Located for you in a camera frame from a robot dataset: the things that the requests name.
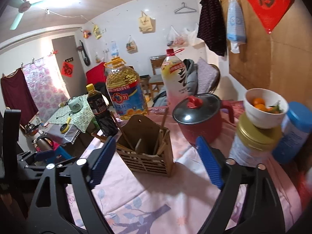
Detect dark soy sauce bottle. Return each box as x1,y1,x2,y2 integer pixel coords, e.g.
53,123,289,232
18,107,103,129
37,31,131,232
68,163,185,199
86,83,118,137

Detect wooden utensil holder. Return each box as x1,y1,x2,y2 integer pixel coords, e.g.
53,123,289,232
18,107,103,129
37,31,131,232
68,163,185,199
116,115,174,177

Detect gold-lid tin can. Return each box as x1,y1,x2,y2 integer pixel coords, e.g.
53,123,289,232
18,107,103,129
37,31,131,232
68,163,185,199
229,113,282,167

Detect green patterned side tablecloth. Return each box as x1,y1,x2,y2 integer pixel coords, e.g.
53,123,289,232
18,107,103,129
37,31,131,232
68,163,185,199
48,95,95,133

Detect red pot with lid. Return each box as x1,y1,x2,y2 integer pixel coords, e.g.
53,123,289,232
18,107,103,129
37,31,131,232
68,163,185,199
172,94,234,146

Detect yellow small pan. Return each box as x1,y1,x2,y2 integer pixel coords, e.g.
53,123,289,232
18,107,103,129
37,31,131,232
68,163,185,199
60,117,71,134

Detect blue plastic stool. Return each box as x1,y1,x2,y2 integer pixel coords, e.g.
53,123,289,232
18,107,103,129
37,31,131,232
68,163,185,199
34,146,73,164

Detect pink floral tablecloth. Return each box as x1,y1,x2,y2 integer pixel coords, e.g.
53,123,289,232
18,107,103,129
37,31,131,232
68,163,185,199
66,99,303,234

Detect small green rice cooker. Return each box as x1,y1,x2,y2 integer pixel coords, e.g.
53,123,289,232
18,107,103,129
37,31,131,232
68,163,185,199
67,96,83,113

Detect metal kettle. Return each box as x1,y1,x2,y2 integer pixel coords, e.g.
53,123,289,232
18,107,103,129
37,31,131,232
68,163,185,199
34,134,54,152

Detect large cooking oil bottle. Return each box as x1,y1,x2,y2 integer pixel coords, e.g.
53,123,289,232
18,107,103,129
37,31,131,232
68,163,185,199
104,57,148,120

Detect white bowl with food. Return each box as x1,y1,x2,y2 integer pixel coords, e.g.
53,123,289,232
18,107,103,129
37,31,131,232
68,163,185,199
244,88,289,129

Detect red cloth on chair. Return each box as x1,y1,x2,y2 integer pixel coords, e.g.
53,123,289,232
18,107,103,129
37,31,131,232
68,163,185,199
86,62,107,85

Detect blue-lid plastic jar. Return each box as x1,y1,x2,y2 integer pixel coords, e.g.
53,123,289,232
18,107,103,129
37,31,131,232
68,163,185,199
272,101,312,164

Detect clear red-capped bottle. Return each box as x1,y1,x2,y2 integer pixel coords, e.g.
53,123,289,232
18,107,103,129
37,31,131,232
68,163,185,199
161,49,188,111

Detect floral curtain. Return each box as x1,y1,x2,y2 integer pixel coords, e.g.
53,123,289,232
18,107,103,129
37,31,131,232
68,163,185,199
22,58,69,121

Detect small red door poster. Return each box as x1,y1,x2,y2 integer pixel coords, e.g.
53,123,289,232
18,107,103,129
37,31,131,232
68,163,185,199
61,61,74,78

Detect white plastic bags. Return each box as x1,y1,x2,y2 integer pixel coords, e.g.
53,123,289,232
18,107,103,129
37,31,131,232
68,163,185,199
166,23,204,47

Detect blue tissue pack hanging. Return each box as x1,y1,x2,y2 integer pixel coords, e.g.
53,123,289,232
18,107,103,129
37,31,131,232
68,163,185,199
226,0,246,54

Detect black dotted hanging cloth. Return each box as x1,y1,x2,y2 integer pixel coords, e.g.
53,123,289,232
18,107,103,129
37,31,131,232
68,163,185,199
197,0,227,57

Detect beige tote bag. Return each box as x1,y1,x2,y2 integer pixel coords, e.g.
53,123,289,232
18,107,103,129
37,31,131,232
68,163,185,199
138,11,154,33

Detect ceiling fan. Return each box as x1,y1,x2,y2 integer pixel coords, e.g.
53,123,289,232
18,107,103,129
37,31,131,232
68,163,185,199
8,0,43,30

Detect wire clothes hanger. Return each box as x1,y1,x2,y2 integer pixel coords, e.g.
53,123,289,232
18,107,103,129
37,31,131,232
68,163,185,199
174,2,197,14

